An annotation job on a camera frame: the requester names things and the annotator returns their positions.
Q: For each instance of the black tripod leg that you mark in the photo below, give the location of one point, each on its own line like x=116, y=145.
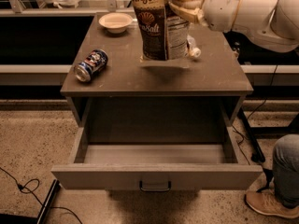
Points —
x=257, y=155

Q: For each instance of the metal railing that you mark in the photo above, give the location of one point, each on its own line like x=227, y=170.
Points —
x=53, y=7

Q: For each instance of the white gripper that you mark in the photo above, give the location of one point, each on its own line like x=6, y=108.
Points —
x=220, y=8

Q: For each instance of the black bar on floor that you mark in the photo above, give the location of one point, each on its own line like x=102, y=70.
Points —
x=43, y=213

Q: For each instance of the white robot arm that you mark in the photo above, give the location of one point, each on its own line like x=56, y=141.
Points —
x=270, y=24

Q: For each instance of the open grey drawer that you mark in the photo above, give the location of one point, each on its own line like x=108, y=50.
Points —
x=185, y=140

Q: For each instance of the tan shoe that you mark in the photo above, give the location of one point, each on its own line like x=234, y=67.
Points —
x=267, y=204

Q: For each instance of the grey counter cabinet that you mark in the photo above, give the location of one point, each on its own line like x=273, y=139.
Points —
x=216, y=72

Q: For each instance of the clear plastic water bottle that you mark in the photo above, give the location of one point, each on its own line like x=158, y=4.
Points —
x=193, y=50

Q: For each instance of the blue soda can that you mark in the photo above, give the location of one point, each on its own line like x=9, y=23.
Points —
x=93, y=63

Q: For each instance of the brown chip bag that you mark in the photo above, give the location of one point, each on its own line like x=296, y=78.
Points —
x=164, y=33

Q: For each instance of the person's jeans leg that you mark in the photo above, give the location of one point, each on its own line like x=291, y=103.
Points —
x=286, y=170

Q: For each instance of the black drawer handle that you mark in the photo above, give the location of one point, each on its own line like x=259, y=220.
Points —
x=155, y=187

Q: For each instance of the white paper bowl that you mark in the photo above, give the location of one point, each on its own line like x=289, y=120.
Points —
x=115, y=23

